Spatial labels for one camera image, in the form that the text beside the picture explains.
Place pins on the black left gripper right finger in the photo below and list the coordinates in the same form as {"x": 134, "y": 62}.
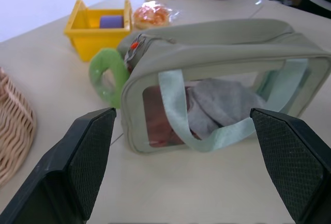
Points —
{"x": 292, "y": 162}

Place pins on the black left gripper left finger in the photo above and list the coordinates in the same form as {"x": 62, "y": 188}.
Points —
{"x": 64, "y": 172}

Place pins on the grey cloth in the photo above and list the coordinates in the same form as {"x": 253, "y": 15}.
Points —
{"x": 219, "y": 107}

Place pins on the red cloth in pouch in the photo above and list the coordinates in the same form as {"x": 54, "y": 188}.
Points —
{"x": 157, "y": 123}

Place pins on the pale green transparent pouch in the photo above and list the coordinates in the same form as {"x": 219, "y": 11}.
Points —
{"x": 222, "y": 79}

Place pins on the wicker basket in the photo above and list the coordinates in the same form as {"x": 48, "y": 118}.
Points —
{"x": 13, "y": 131}

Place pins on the yellow plastic basket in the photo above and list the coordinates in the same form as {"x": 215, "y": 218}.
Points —
{"x": 95, "y": 36}

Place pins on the purple block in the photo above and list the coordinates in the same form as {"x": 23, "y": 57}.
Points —
{"x": 110, "y": 21}

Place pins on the wrapped orange bun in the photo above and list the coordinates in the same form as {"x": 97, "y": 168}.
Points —
{"x": 152, "y": 15}

